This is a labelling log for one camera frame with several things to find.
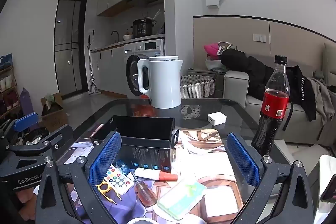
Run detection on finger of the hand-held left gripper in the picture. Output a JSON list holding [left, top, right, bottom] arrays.
[[0, 112, 40, 146], [9, 125, 74, 162]]

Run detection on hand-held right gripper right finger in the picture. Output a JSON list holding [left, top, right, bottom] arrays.
[[226, 133, 319, 224]]

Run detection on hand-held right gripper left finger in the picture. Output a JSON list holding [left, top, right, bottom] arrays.
[[35, 132, 124, 224]]

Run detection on white remote with coloured buttons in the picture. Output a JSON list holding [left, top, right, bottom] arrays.
[[101, 164, 134, 195]]

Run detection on yellow plastic tool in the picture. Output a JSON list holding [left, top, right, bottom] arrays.
[[97, 181, 122, 205]]

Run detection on black cardboard box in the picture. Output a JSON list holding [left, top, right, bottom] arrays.
[[91, 115, 179, 174]]

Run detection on white tube with red cap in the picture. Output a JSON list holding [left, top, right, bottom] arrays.
[[134, 168, 179, 181]]

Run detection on clear-handled screwdriver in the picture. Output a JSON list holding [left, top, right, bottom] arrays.
[[131, 172, 159, 207]]

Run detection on pale green packet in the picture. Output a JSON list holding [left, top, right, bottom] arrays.
[[157, 178, 208, 220]]

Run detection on white round object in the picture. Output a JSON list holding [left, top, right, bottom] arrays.
[[178, 214, 208, 224]]

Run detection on person's left hand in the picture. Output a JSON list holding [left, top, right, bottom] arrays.
[[15, 185, 37, 214]]

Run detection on purple tall package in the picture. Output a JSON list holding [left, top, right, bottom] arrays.
[[20, 88, 36, 125]]

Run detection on brown cardboard box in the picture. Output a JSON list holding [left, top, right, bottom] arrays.
[[40, 92, 68, 132]]

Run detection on shoe rack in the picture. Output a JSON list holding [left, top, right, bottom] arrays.
[[0, 53, 23, 119]]

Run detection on printed table mat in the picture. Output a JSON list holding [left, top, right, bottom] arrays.
[[56, 123, 256, 224]]

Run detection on white charger cube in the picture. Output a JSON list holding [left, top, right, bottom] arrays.
[[207, 112, 226, 125]]

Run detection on cola bottle with red label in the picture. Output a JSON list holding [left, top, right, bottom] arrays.
[[251, 55, 290, 157]]

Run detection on mop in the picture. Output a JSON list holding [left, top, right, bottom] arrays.
[[88, 35, 101, 95]]

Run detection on grey sofa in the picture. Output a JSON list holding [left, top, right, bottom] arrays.
[[223, 43, 336, 147]]

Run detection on white wicker basket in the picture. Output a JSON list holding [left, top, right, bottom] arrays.
[[180, 75, 216, 100]]

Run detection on white kitchen base cabinets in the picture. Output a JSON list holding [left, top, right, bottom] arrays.
[[91, 34, 166, 96]]

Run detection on dark framed glass door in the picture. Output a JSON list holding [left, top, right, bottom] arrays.
[[54, 0, 88, 97]]

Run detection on black jacket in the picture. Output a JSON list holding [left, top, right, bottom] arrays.
[[220, 49, 318, 122]]

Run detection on white electric kettle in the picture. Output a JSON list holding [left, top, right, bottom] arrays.
[[137, 55, 184, 109]]

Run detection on grey garment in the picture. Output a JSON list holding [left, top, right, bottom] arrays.
[[307, 77, 335, 125]]

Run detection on pink cloth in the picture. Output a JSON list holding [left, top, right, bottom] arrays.
[[205, 43, 219, 58]]

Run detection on patterned plush item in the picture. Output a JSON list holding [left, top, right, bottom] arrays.
[[217, 42, 238, 52]]

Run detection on white washing machine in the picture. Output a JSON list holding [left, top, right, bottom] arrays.
[[123, 39, 166, 98]]

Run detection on black pressure cooker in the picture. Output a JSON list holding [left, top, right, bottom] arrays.
[[131, 19, 156, 39]]

